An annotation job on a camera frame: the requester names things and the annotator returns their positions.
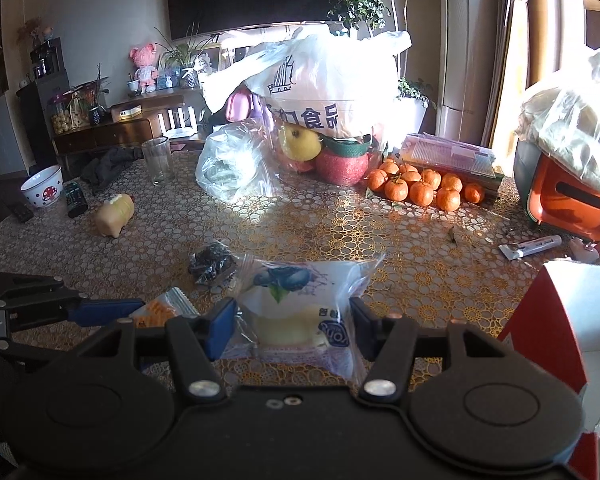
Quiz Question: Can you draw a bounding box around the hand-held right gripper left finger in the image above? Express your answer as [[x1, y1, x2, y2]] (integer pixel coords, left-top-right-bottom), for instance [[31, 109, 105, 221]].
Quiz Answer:
[[81, 298, 239, 404]]

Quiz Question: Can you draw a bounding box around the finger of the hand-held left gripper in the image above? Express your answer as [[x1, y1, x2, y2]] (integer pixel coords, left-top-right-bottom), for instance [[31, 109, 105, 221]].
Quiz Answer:
[[0, 270, 147, 333], [0, 336, 52, 367]]

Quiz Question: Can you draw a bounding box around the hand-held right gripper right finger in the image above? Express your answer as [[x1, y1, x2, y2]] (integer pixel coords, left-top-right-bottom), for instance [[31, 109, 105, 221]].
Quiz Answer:
[[350, 299, 512, 404]]

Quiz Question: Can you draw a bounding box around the orange snack packet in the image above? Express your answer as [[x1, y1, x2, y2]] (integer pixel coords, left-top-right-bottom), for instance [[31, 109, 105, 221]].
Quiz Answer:
[[129, 287, 201, 332]]

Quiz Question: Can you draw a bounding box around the white bread packet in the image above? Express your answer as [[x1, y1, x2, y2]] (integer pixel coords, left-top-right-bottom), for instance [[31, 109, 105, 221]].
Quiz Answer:
[[230, 254, 387, 382]]

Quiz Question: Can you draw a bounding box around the red cardboard box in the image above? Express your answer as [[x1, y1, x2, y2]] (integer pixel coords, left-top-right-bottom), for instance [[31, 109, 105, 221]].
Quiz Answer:
[[496, 258, 600, 480]]

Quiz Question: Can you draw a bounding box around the gold patterned desktop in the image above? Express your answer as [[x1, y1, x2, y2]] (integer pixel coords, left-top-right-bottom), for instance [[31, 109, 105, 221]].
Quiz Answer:
[[0, 147, 600, 396]]

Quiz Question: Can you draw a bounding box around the dark snack packet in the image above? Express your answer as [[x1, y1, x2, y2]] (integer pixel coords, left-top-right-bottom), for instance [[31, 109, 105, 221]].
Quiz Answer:
[[189, 241, 241, 287]]

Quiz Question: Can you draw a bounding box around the yellow animal toy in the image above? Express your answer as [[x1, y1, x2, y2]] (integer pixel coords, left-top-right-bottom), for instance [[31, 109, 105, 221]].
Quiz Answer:
[[94, 193, 136, 238]]

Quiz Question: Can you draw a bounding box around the small black remote control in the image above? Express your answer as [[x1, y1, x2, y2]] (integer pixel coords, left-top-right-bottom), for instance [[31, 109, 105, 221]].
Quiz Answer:
[[7, 201, 35, 224]]

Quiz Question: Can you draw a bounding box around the white mushroom print bowl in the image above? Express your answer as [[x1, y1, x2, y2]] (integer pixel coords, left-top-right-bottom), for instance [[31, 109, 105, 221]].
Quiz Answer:
[[21, 165, 64, 210]]

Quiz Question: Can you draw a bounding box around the dark cloth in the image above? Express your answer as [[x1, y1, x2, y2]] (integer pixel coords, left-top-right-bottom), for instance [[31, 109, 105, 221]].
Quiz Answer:
[[80, 146, 147, 192]]

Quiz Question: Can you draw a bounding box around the pile of tangerines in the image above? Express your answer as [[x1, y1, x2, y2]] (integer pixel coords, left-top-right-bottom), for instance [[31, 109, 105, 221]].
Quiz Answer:
[[366, 157, 487, 212]]

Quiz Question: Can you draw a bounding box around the drinking glass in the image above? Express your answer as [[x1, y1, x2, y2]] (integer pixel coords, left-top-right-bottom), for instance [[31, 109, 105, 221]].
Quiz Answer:
[[141, 136, 176, 186]]

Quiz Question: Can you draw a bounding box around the red apple in foam net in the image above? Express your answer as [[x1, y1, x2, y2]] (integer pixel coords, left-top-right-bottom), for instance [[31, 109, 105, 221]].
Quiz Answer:
[[315, 147, 370, 186]]

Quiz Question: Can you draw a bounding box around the clear bag of greens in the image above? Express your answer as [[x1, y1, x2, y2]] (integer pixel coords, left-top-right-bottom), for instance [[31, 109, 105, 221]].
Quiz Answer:
[[195, 120, 284, 205]]

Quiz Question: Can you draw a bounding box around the clear fruit bowl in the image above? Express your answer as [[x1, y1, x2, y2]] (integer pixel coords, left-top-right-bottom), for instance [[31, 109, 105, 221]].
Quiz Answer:
[[271, 110, 387, 187]]

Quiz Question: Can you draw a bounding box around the wooden television stand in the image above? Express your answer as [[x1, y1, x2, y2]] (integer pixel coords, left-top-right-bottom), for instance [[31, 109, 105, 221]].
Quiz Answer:
[[52, 87, 208, 162]]

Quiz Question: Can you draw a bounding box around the toothpaste tube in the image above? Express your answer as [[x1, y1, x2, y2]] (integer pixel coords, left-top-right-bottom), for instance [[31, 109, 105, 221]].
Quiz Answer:
[[498, 235, 564, 261]]

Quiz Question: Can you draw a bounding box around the pink clear plastic case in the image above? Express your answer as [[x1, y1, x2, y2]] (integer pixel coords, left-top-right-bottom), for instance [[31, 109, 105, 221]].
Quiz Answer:
[[399, 133, 506, 194]]

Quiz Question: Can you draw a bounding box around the yellow apple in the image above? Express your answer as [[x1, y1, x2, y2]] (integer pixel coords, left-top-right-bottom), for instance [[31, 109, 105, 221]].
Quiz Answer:
[[279, 126, 324, 162]]

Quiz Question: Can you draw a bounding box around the white router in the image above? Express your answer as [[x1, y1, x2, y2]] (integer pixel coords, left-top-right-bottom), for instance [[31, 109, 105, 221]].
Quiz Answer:
[[160, 106, 202, 139]]

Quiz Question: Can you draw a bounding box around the glass jar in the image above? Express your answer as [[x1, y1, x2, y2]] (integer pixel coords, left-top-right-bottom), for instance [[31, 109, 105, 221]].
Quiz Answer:
[[49, 92, 77, 134]]

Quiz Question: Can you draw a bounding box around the vase of dried twigs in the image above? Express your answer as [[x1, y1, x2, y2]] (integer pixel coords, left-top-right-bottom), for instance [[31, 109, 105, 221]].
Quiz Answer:
[[70, 66, 112, 127]]

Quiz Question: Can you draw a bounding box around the dark side cabinet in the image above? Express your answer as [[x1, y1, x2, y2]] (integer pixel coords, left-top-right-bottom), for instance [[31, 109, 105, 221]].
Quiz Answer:
[[16, 67, 72, 172]]

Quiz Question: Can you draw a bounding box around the small plant in white pot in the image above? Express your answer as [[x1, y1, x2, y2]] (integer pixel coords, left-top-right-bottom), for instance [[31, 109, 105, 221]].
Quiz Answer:
[[395, 77, 437, 137]]

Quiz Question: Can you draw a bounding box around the grey and orange container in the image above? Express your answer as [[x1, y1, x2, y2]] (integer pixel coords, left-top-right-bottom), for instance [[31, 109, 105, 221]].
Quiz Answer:
[[512, 139, 600, 244]]

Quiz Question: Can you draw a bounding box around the pink doll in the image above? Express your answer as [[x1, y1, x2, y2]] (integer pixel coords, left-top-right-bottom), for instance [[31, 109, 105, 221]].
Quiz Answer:
[[128, 43, 160, 94]]

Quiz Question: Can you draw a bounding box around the white printed plastic bag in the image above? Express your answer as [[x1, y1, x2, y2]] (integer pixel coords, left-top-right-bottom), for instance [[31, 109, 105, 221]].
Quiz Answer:
[[200, 25, 412, 142]]

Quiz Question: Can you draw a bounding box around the coffee machine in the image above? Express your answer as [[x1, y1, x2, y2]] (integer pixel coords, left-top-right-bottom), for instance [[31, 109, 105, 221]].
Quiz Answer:
[[30, 37, 64, 79]]

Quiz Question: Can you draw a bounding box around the grass plant in vase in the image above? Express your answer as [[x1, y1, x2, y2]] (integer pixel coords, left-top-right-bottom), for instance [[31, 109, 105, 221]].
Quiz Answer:
[[154, 24, 217, 89]]

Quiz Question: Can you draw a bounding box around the white standing air conditioner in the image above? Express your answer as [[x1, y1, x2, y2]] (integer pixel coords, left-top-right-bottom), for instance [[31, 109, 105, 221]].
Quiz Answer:
[[434, 0, 512, 147]]

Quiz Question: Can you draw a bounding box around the clear plastic bag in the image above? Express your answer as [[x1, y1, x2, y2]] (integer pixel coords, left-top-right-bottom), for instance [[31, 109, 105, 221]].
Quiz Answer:
[[514, 34, 600, 202]]

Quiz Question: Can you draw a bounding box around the leafy potted plant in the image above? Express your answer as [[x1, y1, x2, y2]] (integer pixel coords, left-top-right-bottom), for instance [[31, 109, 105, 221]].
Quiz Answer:
[[328, 0, 392, 38]]

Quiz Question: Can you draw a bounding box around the yellow curtain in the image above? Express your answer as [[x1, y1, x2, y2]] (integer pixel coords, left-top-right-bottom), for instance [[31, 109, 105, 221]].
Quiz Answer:
[[480, 0, 592, 162]]

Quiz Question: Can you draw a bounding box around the photo frame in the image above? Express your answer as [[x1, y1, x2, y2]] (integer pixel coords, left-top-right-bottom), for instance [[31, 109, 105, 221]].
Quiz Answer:
[[195, 45, 222, 74]]

